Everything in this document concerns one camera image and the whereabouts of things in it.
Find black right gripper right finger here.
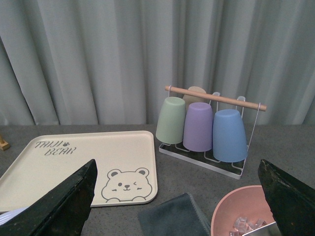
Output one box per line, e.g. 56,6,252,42
258,159,315,236

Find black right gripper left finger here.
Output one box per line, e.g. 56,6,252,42
0,159,97,236

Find white round plate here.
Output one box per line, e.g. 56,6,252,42
0,207,28,225

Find metal scoop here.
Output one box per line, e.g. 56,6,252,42
243,222,282,236

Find pink bowl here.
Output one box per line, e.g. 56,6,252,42
211,185,275,236

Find clear ice cubes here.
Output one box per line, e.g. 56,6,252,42
228,217,267,236

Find cream bear tray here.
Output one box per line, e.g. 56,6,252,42
0,130,159,213

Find blue cup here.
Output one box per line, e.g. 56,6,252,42
213,109,248,163

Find wooden dish rack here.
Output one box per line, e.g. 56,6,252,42
0,135,10,151

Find grey cloth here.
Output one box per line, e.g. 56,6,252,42
138,193,211,236

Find purple cup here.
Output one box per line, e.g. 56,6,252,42
183,102,213,152

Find green cup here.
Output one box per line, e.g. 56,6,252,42
156,97,186,144

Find beige cup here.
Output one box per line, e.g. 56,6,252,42
183,86,207,111

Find grey curtain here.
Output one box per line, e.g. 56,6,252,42
0,0,315,125

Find white wire cup holder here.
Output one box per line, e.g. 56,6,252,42
159,86,267,179

